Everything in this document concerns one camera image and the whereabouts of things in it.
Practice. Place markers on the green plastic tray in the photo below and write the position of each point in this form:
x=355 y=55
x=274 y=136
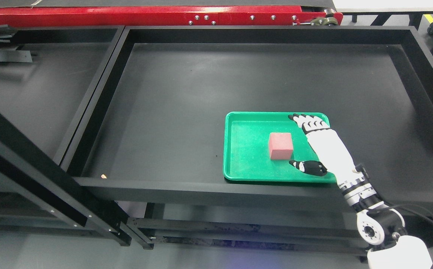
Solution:
x=246 y=150

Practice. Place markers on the red metal beam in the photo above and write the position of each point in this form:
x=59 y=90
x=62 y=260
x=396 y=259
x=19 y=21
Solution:
x=260 y=15

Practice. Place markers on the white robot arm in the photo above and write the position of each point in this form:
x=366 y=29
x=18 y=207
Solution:
x=381 y=226

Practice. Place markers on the pink foam block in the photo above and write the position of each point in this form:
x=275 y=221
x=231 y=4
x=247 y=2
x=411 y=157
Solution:
x=280 y=146

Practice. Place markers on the black metal shelf right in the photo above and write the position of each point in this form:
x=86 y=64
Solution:
x=184 y=115

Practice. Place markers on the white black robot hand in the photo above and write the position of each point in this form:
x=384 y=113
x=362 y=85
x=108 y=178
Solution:
x=333 y=156

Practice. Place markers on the black metal shelf left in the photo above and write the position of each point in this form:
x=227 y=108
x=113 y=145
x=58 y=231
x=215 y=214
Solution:
x=51 y=104

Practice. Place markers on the black metal shelf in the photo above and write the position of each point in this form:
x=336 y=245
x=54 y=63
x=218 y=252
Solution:
x=184 y=115
x=51 y=104

